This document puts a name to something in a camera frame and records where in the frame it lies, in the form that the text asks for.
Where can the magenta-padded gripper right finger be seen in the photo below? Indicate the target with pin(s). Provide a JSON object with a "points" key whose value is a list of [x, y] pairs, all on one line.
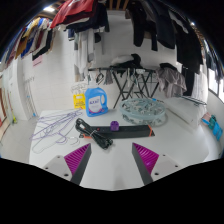
{"points": [[146, 159]]}

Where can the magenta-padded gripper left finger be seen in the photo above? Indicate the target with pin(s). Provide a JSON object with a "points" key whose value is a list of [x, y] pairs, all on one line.
{"points": [[77, 159]]}

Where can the purple charger block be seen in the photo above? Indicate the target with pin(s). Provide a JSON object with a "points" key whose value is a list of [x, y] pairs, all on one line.
{"points": [[115, 125]]}

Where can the blue detergent bottle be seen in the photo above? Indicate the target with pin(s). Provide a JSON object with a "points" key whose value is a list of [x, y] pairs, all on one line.
{"points": [[96, 101]]}

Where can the white pillow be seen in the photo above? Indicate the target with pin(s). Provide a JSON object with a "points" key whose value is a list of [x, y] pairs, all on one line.
{"points": [[185, 111]]}

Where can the blue plastic clothes brush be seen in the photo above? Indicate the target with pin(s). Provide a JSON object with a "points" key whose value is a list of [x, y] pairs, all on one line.
{"points": [[213, 125]]}

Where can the dark long pole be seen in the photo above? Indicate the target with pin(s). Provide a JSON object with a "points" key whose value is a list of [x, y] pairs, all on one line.
{"points": [[193, 100]]}

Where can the black folding drying rack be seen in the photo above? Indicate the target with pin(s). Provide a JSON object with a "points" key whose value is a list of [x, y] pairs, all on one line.
{"points": [[121, 81]]}

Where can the grey garment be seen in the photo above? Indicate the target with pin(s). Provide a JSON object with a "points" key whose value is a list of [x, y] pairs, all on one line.
{"points": [[171, 81]]}

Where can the white and black clothes pile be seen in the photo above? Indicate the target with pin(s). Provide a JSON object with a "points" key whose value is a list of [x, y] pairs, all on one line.
{"points": [[126, 60]]}

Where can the dark hanging clothes row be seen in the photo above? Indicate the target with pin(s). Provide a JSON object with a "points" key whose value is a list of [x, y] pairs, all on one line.
{"points": [[166, 26]]}

